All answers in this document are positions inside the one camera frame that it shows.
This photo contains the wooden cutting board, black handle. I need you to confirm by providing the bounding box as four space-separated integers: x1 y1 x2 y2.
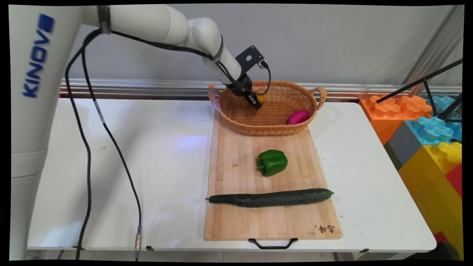
204 109 343 250

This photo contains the black tripod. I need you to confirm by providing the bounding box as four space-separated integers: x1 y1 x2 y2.
376 59 463 123

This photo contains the aluminium rail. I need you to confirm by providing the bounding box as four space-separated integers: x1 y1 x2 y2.
59 78 462 101

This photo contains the thick black cable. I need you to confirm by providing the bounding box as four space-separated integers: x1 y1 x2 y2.
65 29 244 260

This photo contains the blue giant building block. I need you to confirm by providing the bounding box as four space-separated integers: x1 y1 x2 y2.
405 96 463 146

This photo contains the pink toy sweet potato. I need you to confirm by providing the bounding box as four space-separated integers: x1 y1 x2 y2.
287 110 310 125

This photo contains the green toy bell pepper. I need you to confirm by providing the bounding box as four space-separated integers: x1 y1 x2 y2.
256 149 289 177

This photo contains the yellow giant building block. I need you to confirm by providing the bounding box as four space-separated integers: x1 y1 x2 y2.
398 142 464 260

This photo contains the orange toy potato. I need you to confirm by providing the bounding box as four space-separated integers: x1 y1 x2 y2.
242 94 266 110

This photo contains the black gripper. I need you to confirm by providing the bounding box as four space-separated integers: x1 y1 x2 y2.
225 74 263 110

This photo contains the dark green toy cucumber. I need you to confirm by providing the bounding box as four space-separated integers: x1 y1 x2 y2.
205 188 335 208

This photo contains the red giant building block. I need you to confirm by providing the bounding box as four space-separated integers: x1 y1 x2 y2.
445 164 463 199

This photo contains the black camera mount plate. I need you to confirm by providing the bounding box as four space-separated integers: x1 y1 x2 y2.
235 45 269 71

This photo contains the orange giant building block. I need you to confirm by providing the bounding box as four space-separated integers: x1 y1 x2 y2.
359 95 433 146

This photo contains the black cable with metal connector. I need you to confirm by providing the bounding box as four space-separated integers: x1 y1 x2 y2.
81 46 143 261

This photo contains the short black camera cable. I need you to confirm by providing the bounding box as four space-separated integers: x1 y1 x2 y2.
255 60 272 96

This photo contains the woven wicker basket with handles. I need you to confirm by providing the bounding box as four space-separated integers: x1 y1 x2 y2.
208 81 328 136

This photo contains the grey giant building block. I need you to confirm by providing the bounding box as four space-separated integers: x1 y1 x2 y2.
384 122 424 171

